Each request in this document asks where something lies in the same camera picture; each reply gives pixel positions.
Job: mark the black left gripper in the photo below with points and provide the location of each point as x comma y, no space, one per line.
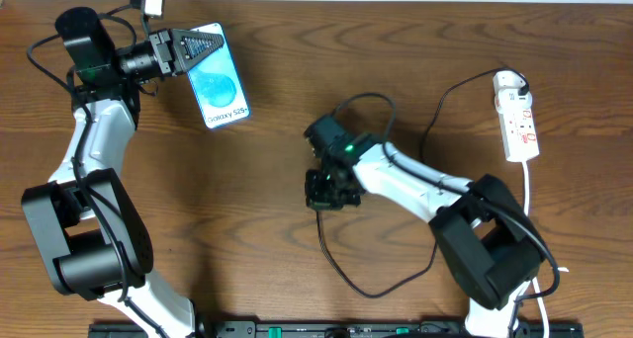
163,51

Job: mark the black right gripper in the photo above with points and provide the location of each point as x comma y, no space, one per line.
327,195

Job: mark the blue Samsung Galaxy smartphone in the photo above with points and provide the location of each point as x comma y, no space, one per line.
217,86

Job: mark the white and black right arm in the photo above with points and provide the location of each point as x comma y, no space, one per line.
487,241

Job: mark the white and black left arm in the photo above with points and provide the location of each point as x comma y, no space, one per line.
86,227

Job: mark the white USB charger adapter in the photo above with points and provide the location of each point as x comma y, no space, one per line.
508,79

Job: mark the white power strip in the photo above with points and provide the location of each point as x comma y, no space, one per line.
517,126

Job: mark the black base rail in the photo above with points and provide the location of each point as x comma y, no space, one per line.
428,328

